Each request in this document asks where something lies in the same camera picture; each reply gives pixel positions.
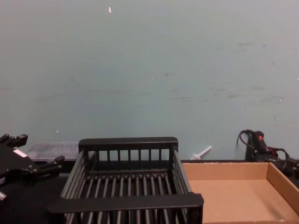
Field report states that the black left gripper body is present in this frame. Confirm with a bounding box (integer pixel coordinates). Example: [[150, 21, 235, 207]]
[[0, 146, 40, 188]]

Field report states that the clear plastic case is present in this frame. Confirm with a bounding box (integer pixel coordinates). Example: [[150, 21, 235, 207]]
[[25, 141, 80, 162]]

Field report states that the black table cloth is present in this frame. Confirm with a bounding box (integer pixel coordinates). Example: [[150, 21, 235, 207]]
[[0, 159, 299, 224]]

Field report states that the black rack with steel bars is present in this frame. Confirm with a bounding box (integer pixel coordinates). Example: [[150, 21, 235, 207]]
[[46, 137, 205, 224]]

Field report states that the small white three-armed plastic piece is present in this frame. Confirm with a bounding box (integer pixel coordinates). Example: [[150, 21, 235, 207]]
[[188, 146, 212, 161]]

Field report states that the shallow brown cardboard tray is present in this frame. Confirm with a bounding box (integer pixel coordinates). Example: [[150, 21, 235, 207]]
[[181, 161, 299, 224]]

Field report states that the black corded tool, red switch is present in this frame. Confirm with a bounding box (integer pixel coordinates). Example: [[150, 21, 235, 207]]
[[237, 129, 299, 178]]

